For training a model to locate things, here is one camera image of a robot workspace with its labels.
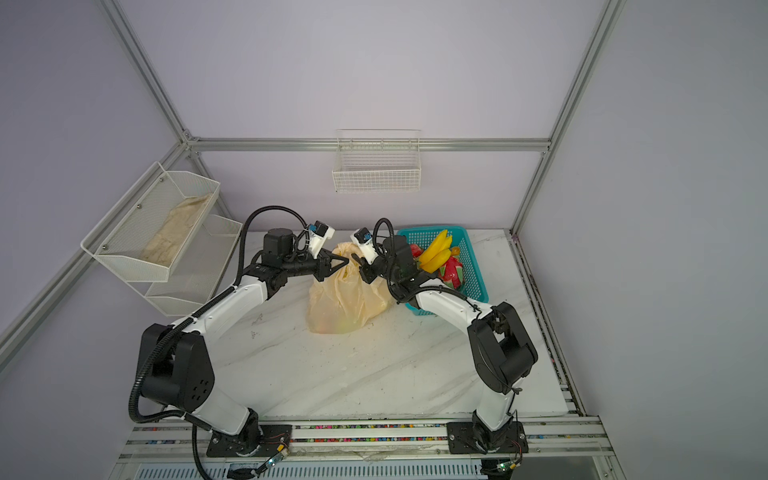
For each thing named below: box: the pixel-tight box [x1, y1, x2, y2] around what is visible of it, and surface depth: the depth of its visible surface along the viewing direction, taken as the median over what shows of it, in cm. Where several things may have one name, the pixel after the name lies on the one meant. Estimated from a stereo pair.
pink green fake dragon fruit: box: [439, 256, 463, 290], surface depth 100 cm
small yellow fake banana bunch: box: [419, 229, 460, 274], surface depth 100 cm
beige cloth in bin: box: [141, 193, 211, 265], surface depth 81 cm
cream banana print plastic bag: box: [307, 242, 395, 334], surface depth 88 cm
